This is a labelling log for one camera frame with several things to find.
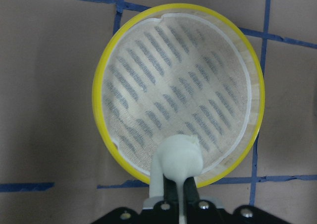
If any white bun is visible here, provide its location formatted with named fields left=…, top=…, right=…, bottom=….
left=149, top=134, right=204, bottom=224

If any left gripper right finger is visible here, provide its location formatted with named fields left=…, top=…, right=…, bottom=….
left=183, top=177, right=200, bottom=204

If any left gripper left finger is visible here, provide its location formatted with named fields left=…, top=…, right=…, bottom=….
left=163, top=175, right=179, bottom=204

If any lower yellow steamer layer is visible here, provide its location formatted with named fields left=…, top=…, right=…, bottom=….
left=92, top=3, right=265, bottom=187

